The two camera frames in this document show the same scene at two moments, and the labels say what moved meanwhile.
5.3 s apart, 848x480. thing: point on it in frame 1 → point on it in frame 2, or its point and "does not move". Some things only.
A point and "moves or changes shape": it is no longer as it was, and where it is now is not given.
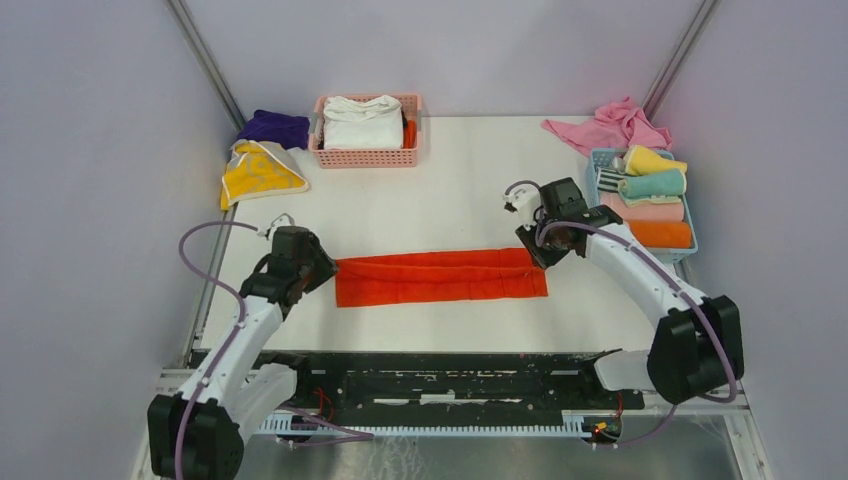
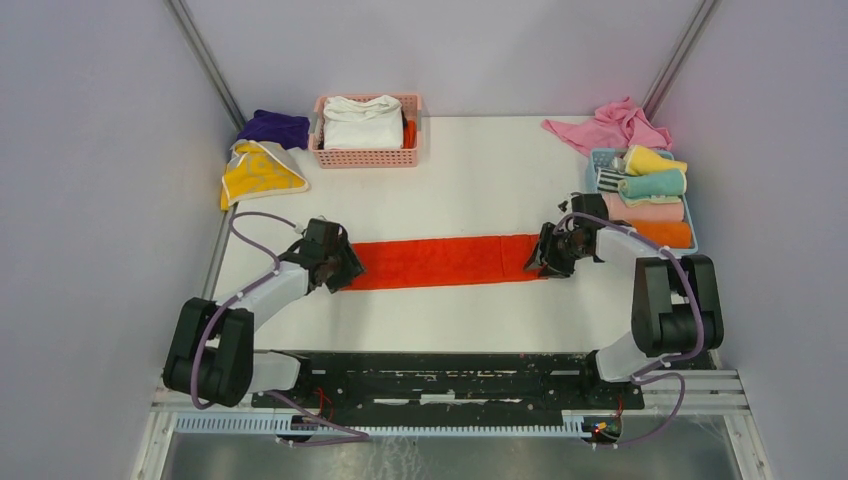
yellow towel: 260,167 does not move
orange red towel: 438,277 moves or changes shape
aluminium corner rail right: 670,75 does not move
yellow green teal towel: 664,187 does not move
